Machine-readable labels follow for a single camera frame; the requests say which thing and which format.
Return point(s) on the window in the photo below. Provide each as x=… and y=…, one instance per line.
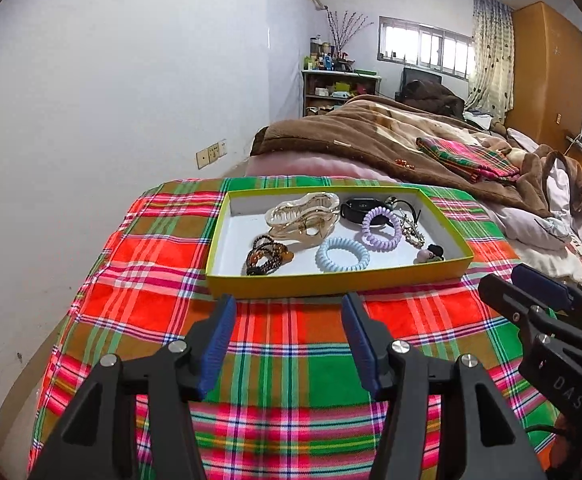
x=421, y=47

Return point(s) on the white wooden shelf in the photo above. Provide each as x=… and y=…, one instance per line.
x=311, y=85

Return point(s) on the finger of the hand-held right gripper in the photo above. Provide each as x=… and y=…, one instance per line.
x=541, y=285
x=501, y=295

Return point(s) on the plaid bed cloth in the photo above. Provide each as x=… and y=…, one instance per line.
x=281, y=410

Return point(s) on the group of bottles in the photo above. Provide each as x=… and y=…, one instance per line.
x=326, y=57

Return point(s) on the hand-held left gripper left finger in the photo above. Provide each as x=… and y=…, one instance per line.
x=221, y=330

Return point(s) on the dried branch decoration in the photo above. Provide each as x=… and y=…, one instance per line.
x=346, y=30

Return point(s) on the small red ornament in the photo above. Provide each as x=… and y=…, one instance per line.
x=405, y=162

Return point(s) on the black wristband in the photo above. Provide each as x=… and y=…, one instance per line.
x=351, y=210

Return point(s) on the beige hair claw clip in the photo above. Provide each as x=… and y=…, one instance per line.
x=296, y=232

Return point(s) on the wall socket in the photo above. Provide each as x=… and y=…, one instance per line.
x=211, y=154

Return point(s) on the folded plaid cloth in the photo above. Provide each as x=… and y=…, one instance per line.
x=466, y=157

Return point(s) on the black television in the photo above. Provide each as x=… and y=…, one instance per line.
x=413, y=74

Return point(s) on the wooden wardrobe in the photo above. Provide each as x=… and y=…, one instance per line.
x=546, y=70

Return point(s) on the patterned curtain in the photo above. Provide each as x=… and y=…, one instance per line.
x=491, y=60

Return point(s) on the dark brown coat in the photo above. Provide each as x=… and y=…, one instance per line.
x=436, y=100

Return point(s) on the rhinestone hair clip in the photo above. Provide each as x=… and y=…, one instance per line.
x=411, y=235

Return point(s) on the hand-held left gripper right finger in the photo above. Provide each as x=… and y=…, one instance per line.
x=358, y=340

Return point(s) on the brown plush blanket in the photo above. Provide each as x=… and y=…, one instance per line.
x=361, y=130

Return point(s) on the yellow-green shallow cardboard box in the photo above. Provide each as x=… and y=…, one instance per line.
x=321, y=285

